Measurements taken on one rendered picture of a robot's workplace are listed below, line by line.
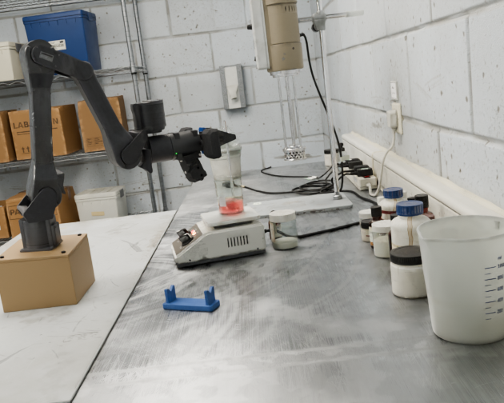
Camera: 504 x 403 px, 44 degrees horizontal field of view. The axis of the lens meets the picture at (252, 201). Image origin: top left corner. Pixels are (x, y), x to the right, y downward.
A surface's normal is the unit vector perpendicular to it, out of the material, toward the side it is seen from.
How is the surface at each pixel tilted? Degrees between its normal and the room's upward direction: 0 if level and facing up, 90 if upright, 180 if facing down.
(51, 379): 0
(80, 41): 92
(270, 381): 0
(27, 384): 0
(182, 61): 90
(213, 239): 90
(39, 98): 93
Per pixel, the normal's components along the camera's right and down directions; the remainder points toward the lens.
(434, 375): -0.12, -0.97
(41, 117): 0.48, 0.16
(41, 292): 0.00, 0.19
